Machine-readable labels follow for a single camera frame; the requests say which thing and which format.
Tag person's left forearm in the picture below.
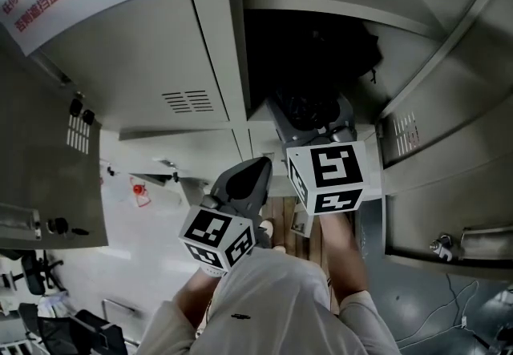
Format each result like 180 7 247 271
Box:
174 269 225 330

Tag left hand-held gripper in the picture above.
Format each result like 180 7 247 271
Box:
178 157 273 273

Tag black bag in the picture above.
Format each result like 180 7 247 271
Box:
316 18 380 84

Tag grey metal locker cabinet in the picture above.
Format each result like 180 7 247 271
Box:
0 0 513 278

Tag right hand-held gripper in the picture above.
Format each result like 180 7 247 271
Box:
267 91 368 216

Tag black lock knob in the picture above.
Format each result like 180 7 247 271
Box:
46 217 70 236

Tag wooden slat platform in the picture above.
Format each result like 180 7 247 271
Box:
262 195 333 266

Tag black office chair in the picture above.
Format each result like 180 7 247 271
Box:
0 248 65 299

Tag silver door latch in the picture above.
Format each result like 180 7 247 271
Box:
429 236 454 261

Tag grey metal tube frame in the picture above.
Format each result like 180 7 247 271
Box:
101 298 138 346

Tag person's grey trousers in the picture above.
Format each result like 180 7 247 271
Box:
255 224 274 249

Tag person's right forearm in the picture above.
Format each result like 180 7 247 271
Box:
320 212 370 306

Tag person's white shirt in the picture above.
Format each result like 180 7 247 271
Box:
135 248 402 355

